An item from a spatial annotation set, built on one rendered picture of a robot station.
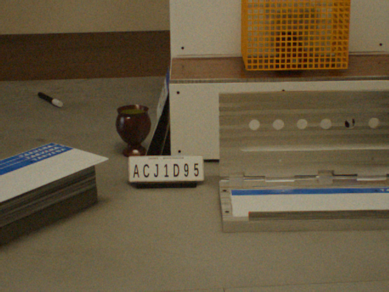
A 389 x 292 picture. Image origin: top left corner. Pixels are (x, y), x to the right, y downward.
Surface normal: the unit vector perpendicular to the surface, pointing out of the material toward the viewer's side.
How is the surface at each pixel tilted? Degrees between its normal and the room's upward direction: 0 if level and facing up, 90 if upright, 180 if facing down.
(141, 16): 90
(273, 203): 0
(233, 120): 83
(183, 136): 90
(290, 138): 83
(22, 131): 0
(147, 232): 0
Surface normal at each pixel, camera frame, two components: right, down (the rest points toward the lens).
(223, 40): 0.01, 0.33
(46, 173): -0.01, -0.94
